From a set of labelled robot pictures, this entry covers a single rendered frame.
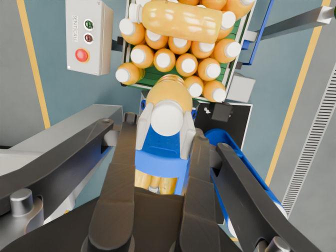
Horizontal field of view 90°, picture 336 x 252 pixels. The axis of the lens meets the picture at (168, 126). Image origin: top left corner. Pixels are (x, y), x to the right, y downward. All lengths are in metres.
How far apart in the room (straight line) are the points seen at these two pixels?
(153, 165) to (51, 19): 1.70
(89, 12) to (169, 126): 0.47
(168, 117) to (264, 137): 1.88
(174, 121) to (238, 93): 0.67
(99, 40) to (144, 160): 0.37
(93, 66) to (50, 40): 1.41
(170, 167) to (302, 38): 1.71
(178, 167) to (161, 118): 0.33
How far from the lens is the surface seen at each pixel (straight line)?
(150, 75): 0.75
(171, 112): 0.19
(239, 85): 0.84
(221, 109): 0.69
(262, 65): 1.82
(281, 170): 2.36
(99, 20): 0.59
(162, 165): 0.49
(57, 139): 1.13
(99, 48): 0.59
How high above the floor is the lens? 1.64
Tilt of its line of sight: 69 degrees down
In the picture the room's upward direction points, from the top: 175 degrees counter-clockwise
